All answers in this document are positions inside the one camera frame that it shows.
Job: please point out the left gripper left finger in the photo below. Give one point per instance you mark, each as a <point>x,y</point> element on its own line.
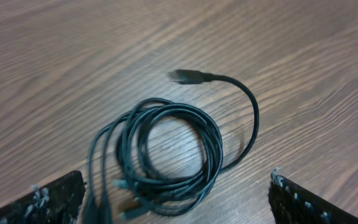
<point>58,202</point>

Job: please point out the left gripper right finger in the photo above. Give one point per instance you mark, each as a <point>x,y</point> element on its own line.
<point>292,204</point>

